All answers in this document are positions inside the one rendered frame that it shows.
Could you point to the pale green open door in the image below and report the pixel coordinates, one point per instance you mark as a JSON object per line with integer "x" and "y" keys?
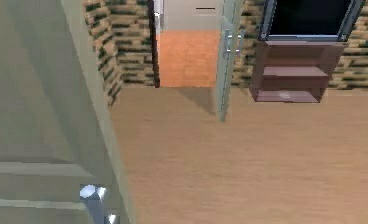
{"x": 227, "y": 66}

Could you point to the white cupboard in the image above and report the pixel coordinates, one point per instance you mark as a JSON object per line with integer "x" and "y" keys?
{"x": 192, "y": 15}

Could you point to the brown shelf unit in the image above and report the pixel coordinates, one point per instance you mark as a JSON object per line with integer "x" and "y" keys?
{"x": 293, "y": 71}

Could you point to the pale green room door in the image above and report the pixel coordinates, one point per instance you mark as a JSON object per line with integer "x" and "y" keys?
{"x": 42, "y": 100}

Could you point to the black television set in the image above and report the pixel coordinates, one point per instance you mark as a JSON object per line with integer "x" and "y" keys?
{"x": 308, "y": 16}

